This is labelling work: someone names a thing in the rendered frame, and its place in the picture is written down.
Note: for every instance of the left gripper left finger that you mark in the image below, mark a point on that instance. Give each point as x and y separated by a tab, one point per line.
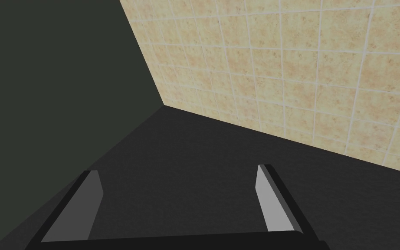
76	210

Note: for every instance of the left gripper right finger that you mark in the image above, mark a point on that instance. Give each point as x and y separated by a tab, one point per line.
276	205

